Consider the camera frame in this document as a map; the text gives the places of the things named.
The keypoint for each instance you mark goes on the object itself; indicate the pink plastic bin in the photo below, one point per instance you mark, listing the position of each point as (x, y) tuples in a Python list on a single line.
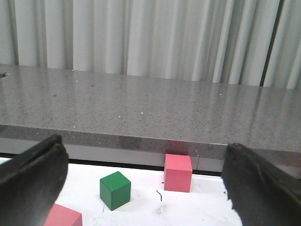
[(63, 216)]

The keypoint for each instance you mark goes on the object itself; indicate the grey stone countertop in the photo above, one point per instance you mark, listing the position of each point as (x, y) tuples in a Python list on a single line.
[(149, 114)]

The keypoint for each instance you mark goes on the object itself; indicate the pink cube block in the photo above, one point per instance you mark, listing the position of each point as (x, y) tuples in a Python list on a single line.
[(177, 173)]

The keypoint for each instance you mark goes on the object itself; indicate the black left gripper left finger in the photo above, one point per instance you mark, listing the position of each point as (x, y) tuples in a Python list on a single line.
[(31, 182)]

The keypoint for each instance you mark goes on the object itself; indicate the green cube block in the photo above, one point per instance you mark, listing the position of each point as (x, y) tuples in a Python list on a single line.
[(115, 190)]

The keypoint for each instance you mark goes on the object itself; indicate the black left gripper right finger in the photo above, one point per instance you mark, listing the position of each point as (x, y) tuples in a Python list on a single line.
[(261, 194)]

